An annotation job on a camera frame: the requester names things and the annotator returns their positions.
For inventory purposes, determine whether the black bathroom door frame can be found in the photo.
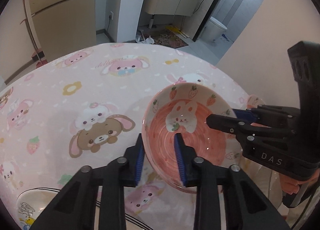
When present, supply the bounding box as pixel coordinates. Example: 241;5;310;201
192;0;220;42

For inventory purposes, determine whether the beige three-door refrigerator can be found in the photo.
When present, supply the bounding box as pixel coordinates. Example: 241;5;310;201
29;0;97;61

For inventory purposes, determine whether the pink strawberry rabbit bowl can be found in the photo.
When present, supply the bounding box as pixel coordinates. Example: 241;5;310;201
142;82;241;194

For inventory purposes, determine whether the patterned bathroom floor mat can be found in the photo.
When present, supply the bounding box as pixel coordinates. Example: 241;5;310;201
150;29;188;49

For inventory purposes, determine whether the pink cartoon animal tablecloth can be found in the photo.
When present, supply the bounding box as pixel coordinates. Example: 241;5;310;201
0;42;283;230

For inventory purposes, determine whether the red broom with dustpan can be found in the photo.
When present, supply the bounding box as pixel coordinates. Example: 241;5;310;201
21;0;48;69

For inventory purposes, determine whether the white toilet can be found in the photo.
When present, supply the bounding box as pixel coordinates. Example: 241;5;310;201
200;17;227;43

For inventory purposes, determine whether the white wall power socket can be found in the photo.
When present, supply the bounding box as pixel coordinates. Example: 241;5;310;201
108;11;114;21

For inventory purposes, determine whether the white bowl black rim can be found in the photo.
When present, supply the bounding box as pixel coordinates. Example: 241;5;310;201
16;187;60;229

